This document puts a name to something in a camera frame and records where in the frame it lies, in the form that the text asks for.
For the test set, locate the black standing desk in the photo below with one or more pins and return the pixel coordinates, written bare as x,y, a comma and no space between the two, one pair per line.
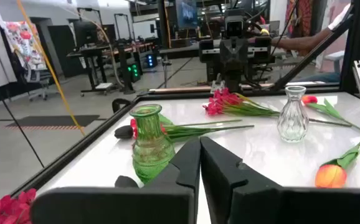
92,53

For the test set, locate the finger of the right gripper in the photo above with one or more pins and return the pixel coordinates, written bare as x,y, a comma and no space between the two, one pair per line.
240,65
227,65

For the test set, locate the grey office chair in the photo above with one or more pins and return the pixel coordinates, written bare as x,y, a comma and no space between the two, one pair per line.
38,82

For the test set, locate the floral patterned cloth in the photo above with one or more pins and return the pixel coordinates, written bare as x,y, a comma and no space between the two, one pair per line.
21,40

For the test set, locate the wall display screen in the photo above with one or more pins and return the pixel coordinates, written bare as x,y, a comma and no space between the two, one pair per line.
186,14

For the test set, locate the device with blue lights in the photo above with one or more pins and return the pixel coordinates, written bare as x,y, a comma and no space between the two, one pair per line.
150,60

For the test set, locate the white stool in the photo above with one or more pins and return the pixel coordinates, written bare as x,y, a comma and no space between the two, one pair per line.
334,57

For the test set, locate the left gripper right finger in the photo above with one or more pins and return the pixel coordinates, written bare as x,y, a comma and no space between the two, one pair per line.
245,199

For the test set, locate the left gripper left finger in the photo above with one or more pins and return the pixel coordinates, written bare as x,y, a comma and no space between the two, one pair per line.
167,202

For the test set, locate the black hazard-striped floor mat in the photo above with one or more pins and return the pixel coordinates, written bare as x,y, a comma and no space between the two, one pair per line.
54,120

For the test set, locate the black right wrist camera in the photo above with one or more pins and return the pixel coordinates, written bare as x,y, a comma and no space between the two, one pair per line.
234,26

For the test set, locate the device with green lights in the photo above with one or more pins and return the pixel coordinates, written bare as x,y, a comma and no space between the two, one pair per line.
134,72

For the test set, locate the green glass vase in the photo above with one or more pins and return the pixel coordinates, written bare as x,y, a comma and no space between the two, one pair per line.
150,149

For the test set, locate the red artificial flower bunch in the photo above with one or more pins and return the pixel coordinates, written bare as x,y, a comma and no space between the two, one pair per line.
5,210
222,101

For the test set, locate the person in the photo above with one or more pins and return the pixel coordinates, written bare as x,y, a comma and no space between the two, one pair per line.
298,43

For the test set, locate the black metal frame post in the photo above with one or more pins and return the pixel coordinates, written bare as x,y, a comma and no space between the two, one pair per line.
354,46

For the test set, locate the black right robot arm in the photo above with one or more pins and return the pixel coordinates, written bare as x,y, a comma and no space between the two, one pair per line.
212,72

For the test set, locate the clear glass vase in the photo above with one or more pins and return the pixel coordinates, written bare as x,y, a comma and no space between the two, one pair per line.
292,121

